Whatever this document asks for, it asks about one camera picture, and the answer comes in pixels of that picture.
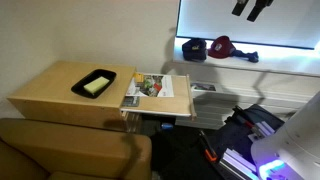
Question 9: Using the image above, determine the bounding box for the black plastic tray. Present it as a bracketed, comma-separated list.
[71, 69, 117, 99]

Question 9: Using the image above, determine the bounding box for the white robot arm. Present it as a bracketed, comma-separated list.
[251, 91, 320, 180]

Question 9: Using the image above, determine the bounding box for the maroon red cap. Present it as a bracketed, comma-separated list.
[208, 36, 235, 59]

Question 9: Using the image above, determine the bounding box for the blue cloth item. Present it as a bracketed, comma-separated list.
[231, 50, 259, 63]

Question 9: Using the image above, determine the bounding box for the navy blue cap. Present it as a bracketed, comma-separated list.
[182, 38, 207, 62]

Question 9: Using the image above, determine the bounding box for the white radiator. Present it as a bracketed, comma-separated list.
[172, 63, 320, 129]

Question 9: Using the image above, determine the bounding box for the colourful magazine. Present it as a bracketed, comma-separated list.
[126, 73, 174, 97]

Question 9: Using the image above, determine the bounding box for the small grey booklet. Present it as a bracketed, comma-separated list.
[122, 96, 140, 107]

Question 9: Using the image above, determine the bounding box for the black orange clamp tool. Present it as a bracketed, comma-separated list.
[199, 130, 218, 162]

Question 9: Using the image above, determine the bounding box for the yellow sponge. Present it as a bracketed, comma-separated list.
[84, 77, 109, 94]

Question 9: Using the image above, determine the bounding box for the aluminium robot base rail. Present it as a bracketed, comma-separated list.
[219, 149, 259, 180]

